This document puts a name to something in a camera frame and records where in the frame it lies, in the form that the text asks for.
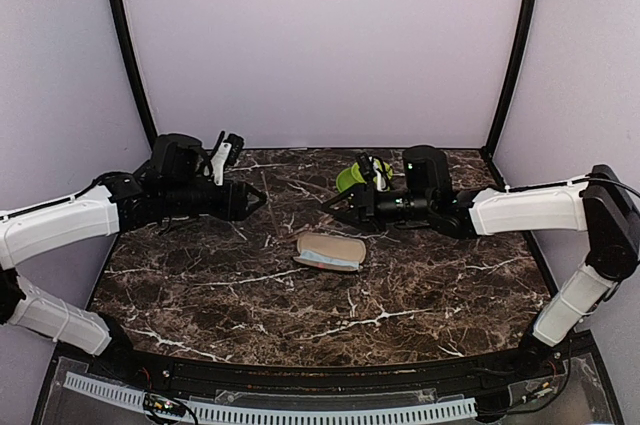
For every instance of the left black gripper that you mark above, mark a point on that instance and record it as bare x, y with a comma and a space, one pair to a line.
233, 207

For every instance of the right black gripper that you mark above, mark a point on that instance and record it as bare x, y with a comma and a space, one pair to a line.
364, 214

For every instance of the light blue cleaning cloth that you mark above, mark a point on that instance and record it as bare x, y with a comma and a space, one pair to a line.
320, 261

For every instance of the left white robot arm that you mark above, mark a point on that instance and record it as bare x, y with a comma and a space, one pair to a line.
181, 179

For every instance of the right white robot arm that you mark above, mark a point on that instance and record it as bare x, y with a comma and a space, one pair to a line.
595, 203

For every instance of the green plate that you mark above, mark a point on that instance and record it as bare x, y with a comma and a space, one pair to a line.
348, 177

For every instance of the green bowl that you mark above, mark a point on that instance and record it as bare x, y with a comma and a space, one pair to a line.
382, 175

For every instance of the small circuit board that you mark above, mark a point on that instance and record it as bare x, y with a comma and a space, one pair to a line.
158, 405

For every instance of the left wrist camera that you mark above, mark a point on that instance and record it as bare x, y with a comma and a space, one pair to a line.
225, 154

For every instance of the black table front rail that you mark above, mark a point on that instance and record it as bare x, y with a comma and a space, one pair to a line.
483, 374

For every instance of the white slotted cable duct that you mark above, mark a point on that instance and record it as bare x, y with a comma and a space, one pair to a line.
202, 412

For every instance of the left black frame post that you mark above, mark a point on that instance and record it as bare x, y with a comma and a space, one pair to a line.
132, 70

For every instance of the black frame post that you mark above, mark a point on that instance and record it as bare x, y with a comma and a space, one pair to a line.
132, 70
512, 72

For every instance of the right black frame post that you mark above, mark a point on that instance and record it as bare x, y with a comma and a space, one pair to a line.
512, 72

